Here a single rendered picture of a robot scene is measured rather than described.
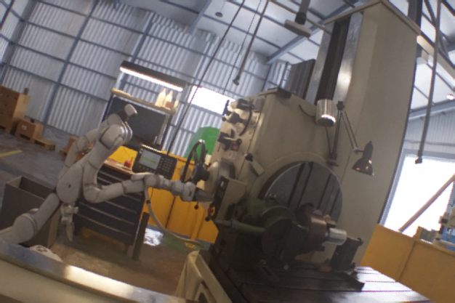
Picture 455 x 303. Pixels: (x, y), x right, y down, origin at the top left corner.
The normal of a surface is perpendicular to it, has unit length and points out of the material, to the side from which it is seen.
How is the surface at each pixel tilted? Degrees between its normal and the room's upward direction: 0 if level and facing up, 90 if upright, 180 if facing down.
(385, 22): 90
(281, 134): 90
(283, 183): 90
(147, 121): 90
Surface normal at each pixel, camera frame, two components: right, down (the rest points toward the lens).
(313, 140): 0.32, 0.07
